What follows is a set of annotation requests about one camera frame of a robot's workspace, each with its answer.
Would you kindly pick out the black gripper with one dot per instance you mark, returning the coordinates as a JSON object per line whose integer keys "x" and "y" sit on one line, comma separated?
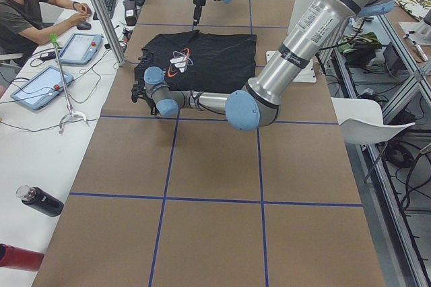
{"x": 141, "y": 89}
{"x": 197, "y": 1}

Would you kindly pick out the black graphic t-shirt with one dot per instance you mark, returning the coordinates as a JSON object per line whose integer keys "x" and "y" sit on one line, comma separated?
{"x": 202, "y": 62}

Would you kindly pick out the black box with label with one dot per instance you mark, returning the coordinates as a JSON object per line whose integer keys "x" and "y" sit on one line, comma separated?
{"x": 130, "y": 12}

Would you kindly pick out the far blue teach pendant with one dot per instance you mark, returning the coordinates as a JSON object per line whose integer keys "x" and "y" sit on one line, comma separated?
{"x": 80, "y": 48}

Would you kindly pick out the blue teach pendant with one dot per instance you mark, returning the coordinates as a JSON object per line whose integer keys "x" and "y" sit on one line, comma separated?
{"x": 40, "y": 90}
{"x": 80, "y": 48}

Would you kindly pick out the metal stand with green tip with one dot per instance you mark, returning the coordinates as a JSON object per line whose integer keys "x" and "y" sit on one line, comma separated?
{"x": 72, "y": 114}

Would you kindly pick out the black computer mouse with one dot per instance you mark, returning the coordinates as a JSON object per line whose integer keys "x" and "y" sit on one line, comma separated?
{"x": 84, "y": 26}

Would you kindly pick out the near blue teach pendant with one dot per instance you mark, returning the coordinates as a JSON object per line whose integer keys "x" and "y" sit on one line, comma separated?
{"x": 40, "y": 90}

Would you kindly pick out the seated person in grey shirt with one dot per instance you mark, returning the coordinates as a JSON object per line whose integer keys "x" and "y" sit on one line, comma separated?
{"x": 22, "y": 28}

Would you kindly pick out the black water bottle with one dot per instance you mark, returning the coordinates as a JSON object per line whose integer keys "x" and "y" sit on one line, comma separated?
{"x": 39, "y": 200}

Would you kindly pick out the camouflage cloth pile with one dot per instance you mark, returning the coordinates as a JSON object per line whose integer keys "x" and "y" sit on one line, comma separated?
{"x": 359, "y": 51}

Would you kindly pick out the white plastic chair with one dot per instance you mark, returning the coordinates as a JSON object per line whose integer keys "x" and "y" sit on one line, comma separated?
{"x": 361, "y": 121}

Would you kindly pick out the red bottle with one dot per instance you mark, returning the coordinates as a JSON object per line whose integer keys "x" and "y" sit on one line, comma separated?
{"x": 21, "y": 259}

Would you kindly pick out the aluminium frame post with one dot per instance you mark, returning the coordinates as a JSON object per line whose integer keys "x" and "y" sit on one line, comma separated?
{"x": 109, "y": 31}

